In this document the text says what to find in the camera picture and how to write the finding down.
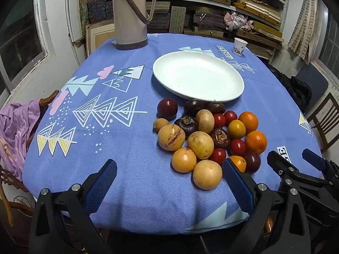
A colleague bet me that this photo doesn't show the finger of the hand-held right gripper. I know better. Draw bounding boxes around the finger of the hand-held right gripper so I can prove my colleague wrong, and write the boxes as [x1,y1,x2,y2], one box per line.
[266,150,329,191]
[302,149,339,184]

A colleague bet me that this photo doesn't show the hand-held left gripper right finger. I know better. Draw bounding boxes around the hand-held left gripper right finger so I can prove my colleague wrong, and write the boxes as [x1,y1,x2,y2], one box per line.
[222,159,309,254]

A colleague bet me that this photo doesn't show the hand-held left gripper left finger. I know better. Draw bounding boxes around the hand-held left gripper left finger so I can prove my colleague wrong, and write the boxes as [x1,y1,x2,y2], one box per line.
[28,159,118,254]

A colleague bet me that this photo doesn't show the yellow tomato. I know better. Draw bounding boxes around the yellow tomato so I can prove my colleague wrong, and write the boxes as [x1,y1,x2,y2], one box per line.
[229,156,247,173]
[228,120,246,139]

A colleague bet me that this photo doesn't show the dark red plum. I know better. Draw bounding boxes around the dark red plum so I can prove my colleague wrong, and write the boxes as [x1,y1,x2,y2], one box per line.
[157,98,178,119]
[242,151,261,173]

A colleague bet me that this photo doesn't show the orange mandarin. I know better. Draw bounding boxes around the orange mandarin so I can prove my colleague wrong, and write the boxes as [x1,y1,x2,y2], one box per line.
[238,111,259,134]
[245,130,267,154]

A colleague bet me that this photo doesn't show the red cherry tomato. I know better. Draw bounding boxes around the red cherry tomato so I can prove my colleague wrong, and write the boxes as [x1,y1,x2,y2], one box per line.
[229,139,247,156]
[210,148,227,165]
[213,113,226,128]
[224,110,238,124]

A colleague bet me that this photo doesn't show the small yellow passion fruit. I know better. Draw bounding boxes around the small yellow passion fruit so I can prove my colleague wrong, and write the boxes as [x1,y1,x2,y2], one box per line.
[153,118,170,133]

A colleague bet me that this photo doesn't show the streaked yellow passion fruit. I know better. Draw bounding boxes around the streaked yellow passion fruit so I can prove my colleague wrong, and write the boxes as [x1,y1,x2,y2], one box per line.
[158,124,186,152]

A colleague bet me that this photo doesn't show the white oval plate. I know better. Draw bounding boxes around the white oval plate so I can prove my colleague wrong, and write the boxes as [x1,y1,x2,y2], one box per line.
[153,51,245,103]

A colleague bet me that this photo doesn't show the blue printed tablecloth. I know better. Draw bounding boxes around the blue printed tablecloth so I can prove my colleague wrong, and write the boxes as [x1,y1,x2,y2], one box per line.
[22,33,325,236]

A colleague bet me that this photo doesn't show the slatted wooden chair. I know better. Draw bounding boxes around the slatted wooden chair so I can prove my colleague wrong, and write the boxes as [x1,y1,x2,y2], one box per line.
[307,92,339,152]

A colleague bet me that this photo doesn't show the black bag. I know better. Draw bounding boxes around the black bag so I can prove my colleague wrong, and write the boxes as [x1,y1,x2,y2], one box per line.
[267,65,313,113]

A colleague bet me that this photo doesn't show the dark blue board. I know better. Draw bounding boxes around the dark blue board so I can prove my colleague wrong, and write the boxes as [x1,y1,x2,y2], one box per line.
[295,63,329,101]

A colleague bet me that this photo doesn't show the purple cloth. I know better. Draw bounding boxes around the purple cloth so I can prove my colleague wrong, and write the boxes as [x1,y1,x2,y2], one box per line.
[0,98,43,182]

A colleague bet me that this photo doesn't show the carved wooden chair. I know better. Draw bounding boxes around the carved wooden chair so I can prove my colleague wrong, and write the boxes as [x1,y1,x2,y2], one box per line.
[0,90,60,228]

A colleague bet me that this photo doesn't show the window with grid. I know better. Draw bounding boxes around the window with grid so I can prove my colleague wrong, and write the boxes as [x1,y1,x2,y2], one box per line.
[316,8,339,70]

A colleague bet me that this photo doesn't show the printed paper cup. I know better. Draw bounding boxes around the printed paper cup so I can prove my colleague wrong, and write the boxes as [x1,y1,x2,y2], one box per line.
[233,37,248,57]

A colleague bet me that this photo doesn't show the beige checked curtain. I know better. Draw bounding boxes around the beige checked curtain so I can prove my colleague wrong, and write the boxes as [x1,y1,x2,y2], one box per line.
[287,0,318,65]

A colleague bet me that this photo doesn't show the pink cloth bundle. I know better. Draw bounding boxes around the pink cloth bundle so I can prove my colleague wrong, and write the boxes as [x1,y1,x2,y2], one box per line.
[224,11,254,31]

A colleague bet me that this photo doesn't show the beige framed panel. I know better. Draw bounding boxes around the beige framed panel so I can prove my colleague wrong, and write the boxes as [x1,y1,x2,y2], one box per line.
[85,22,117,57]

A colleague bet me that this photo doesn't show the glass sliding window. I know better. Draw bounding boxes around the glass sliding window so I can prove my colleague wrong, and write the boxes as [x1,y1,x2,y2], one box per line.
[0,0,49,90]

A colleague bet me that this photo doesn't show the beige thermos flask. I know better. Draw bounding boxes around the beige thermos flask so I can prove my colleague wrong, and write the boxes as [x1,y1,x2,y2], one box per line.
[111,0,157,51]

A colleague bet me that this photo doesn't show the white leaning board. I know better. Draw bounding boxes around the white leaning board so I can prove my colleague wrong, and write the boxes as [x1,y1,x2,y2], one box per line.
[65,0,89,59]

